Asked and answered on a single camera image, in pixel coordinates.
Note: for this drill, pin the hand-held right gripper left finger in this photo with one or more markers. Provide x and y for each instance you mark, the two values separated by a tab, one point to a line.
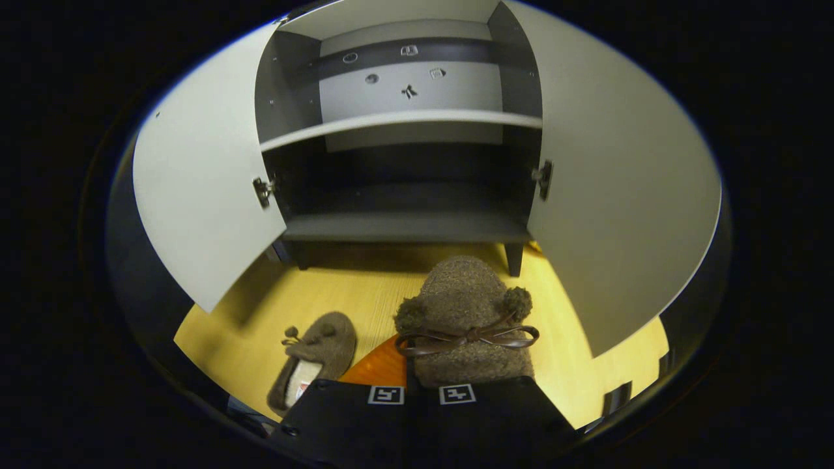
352	423

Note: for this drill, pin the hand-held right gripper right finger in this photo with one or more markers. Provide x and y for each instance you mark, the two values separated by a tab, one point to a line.
482	423

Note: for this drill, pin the brown fuzzy shoe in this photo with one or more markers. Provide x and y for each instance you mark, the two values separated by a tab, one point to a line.
326	339
462	293

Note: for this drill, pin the grey shoe cabinet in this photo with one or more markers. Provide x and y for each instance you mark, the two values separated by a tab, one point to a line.
404	225

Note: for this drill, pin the grey cabinet door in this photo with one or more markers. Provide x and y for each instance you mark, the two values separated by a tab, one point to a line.
619	182
202	176

